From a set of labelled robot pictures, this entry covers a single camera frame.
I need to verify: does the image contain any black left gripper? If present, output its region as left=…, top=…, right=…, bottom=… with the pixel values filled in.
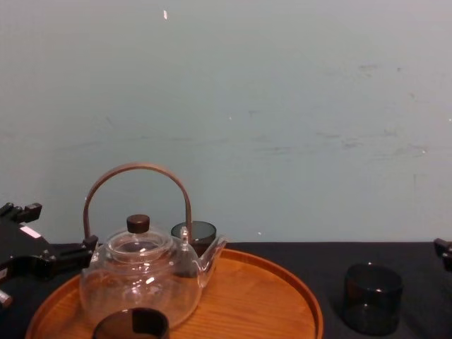
left=0, top=202, right=100, bottom=283

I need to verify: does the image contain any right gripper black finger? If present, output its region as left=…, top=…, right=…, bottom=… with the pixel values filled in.
left=433, top=237, right=452, bottom=273

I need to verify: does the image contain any round wooden tray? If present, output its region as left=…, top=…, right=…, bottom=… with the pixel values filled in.
left=24, top=247, right=324, bottom=339

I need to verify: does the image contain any smoky grey glass cup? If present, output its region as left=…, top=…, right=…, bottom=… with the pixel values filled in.
left=92, top=307, right=171, bottom=339
left=170, top=220, right=218, bottom=258
left=343, top=262, right=405, bottom=336

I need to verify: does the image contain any glass lid with dark knob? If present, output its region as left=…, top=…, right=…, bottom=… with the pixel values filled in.
left=107, top=213, right=173, bottom=261

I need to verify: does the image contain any black table cloth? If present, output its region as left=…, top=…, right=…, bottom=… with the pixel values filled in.
left=0, top=241, right=452, bottom=339

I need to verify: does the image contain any clear glass teapot brown handle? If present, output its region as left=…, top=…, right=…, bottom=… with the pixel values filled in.
left=78, top=162, right=229, bottom=328

